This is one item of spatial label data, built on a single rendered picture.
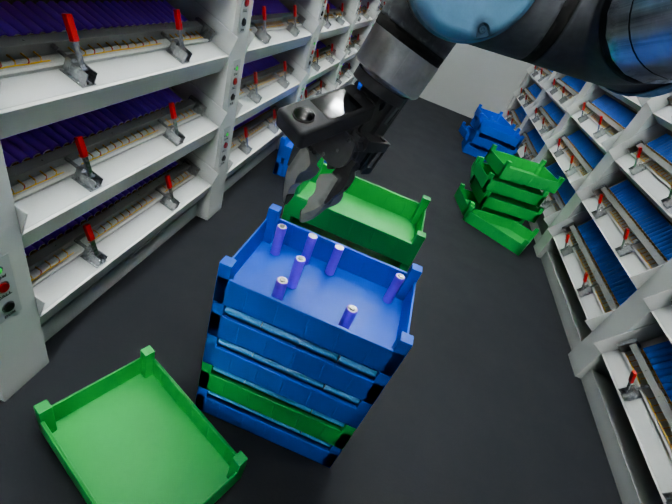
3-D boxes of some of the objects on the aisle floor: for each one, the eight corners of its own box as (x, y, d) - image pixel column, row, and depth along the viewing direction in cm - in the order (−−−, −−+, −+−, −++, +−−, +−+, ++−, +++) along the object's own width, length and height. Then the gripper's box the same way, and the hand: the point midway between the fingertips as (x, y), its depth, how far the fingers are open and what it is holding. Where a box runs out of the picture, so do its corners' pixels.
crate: (241, 477, 72) (249, 458, 67) (134, 580, 57) (134, 564, 52) (149, 367, 83) (150, 344, 78) (39, 430, 68) (31, 406, 63)
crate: (352, 387, 94) (363, 367, 90) (329, 468, 78) (342, 450, 73) (239, 337, 95) (244, 316, 91) (194, 408, 79) (197, 386, 74)
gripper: (430, 114, 50) (341, 233, 60) (372, 65, 53) (297, 186, 63) (403, 104, 43) (307, 241, 53) (337, 48, 46) (259, 188, 56)
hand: (294, 206), depth 55 cm, fingers open, 3 cm apart
